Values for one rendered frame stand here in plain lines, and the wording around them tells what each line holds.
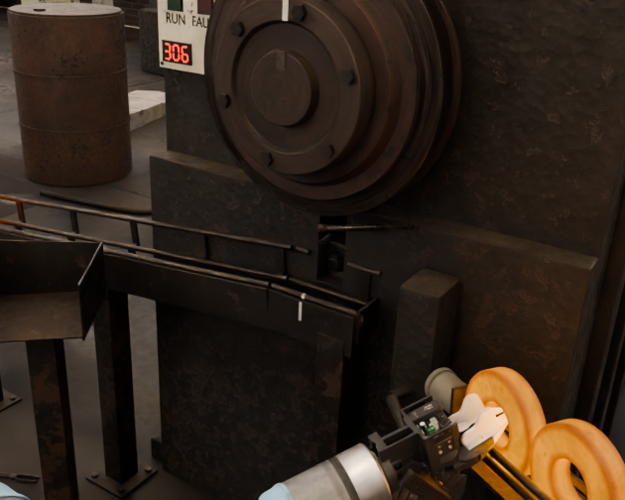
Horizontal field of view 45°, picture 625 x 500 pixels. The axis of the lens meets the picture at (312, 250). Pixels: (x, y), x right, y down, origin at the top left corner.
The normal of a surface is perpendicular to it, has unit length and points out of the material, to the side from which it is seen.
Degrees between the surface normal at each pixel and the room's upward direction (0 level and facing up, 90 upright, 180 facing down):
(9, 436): 0
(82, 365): 0
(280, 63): 90
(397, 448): 90
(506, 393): 90
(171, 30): 90
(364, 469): 35
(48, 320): 5
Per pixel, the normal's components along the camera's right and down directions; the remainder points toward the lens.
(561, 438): -0.92, 0.11
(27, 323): -0.04, -0.91
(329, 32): -0.54, 0.32
